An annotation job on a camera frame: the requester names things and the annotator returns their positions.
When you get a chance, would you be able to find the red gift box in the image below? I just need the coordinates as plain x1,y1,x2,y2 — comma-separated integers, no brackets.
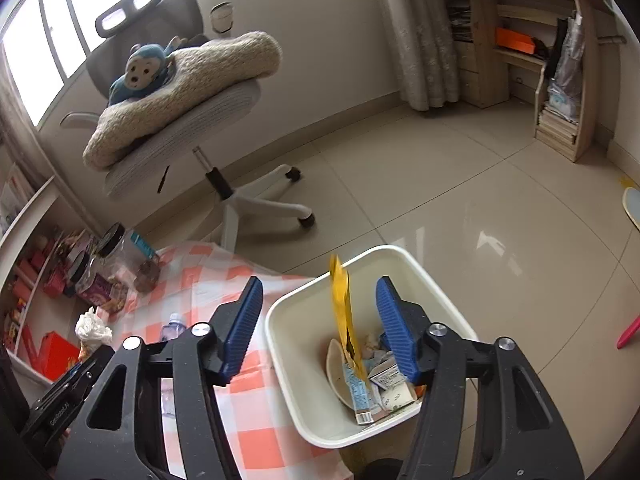
22,330,82,382

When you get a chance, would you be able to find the pink stick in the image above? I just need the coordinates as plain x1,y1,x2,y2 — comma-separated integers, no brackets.
616,314,640,350

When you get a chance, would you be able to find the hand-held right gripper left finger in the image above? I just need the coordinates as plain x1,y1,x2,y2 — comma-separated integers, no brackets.
65,276,264,480

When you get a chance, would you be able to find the blue monkey plush toy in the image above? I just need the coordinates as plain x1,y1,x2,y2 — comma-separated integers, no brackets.
107,35,183,107

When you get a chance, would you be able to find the clear jar black lid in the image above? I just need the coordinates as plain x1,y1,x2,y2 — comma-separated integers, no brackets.
92,222,162,294

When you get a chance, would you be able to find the flat orange box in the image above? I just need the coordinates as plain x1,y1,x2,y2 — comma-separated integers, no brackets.
495,27,539,57

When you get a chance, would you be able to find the window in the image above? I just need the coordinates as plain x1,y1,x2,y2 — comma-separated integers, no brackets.
0,0,241,128

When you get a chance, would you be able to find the pale oval board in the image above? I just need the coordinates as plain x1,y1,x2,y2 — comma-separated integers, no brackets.
622,187,640,233

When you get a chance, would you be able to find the wooden desk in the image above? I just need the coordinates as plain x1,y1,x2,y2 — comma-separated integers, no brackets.
440,0,626,163

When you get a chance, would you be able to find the purple label nut jar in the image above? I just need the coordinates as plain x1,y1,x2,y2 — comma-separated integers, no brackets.
65,252,129,317

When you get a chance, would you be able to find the white box blue edge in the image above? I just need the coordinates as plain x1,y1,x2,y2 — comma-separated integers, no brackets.
369,360,403,388

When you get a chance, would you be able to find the silver bag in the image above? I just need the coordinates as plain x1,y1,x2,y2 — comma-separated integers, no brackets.
547,12,587,122

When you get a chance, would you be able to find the sheer window curtain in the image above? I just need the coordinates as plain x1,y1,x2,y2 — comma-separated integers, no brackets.
0,72,53,188

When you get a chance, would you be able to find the white plastic bin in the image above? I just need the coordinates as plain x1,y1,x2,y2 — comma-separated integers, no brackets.
264,245,479,450

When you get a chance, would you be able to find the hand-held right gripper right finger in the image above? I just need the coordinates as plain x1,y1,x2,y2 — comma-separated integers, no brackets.
376,276,586,480

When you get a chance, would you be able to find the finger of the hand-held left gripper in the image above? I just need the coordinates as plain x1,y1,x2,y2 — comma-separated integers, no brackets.
74,345,116,386

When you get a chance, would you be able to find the stack of books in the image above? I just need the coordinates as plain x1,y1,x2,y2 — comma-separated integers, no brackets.
537,102,581,149

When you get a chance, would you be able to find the clear plastic bottle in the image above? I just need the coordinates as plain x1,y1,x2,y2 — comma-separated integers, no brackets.
159,312,190,343

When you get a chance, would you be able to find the grey office chair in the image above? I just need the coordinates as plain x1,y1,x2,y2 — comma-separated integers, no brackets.
60,0,317,253

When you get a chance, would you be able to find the yellow snack packet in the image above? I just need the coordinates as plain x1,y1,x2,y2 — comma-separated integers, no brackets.
328,254,363,368

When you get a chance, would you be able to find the white tissue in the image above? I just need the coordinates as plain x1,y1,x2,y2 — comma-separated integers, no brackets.
75,306,114,356

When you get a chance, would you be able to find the blue milk carton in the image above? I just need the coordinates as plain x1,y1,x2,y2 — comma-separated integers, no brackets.
342,357,376,426

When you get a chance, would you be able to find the orange white checkered tablecloth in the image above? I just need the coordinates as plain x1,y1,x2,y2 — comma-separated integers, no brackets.
95,241,351,480

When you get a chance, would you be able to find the cream fluffy blanket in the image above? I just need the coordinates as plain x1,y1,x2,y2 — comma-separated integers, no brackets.
82,31,282,170

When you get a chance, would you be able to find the stack of magazines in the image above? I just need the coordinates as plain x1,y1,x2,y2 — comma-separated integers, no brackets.
447,2,473,44

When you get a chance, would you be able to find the patterned beige curtain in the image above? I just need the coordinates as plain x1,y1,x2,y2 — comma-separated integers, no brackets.
385,0,463,111

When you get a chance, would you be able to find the white bookshelf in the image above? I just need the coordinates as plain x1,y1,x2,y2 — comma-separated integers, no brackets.
0,175,103,386

